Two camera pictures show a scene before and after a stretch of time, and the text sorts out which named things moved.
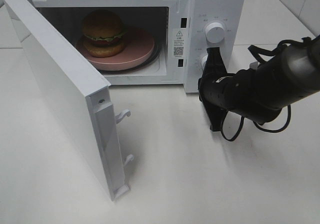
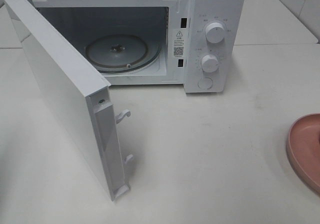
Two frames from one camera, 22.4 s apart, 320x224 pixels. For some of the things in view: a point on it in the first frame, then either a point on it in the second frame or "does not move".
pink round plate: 138,45 to 303,149
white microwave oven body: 149,36 does not move
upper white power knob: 215,32 does not move
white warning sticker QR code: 179,43 does not move
